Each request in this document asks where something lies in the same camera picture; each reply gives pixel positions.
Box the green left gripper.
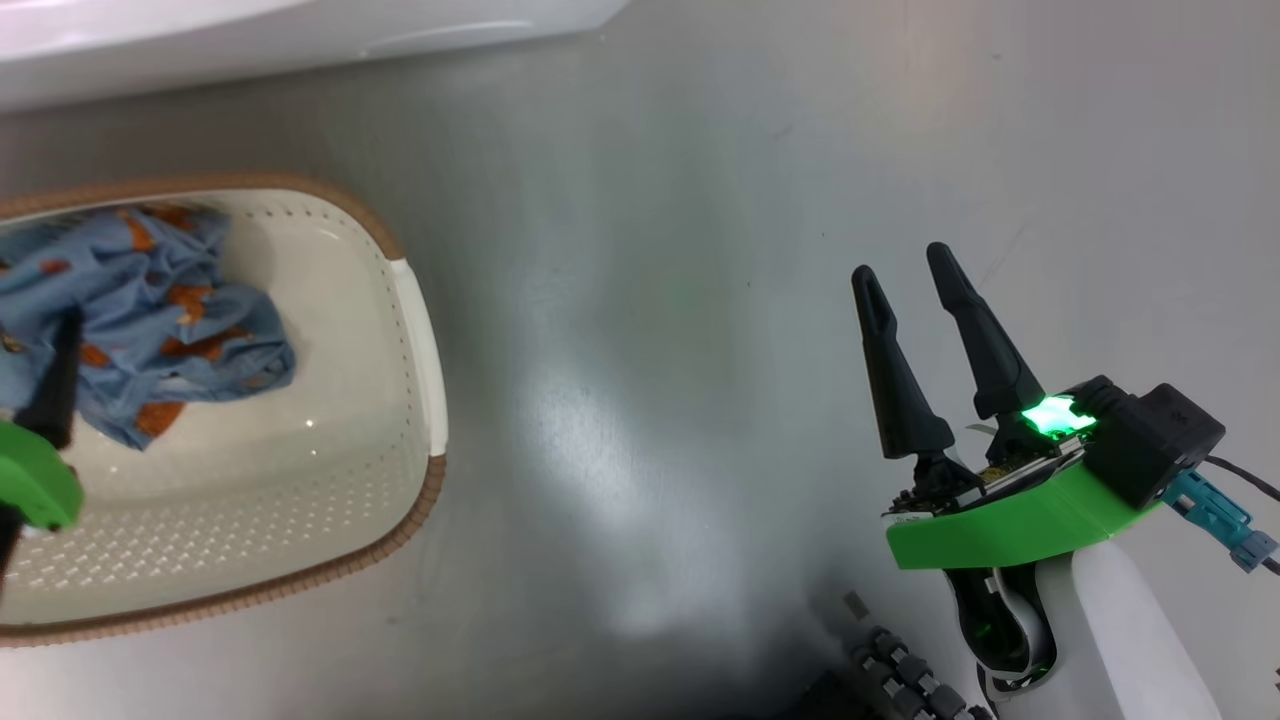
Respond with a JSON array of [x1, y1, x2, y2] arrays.
[[0, 308, 86, 531]]

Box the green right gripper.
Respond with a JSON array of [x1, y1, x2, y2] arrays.
[[851, 242, 1161, 571]]

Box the blue garment with orange prints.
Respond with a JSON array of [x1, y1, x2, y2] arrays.
[[0, 203, 298, 451]]

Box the white front-load washing machine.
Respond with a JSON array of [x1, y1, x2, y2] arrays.
[[0, 0, 631, 111]]

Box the cream perforated laundry basket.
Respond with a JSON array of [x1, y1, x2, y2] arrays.
[[0, 172, 448, 646]]

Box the black cable with teal connector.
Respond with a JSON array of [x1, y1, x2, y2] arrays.
[[1160, 455, 1280, 576]]

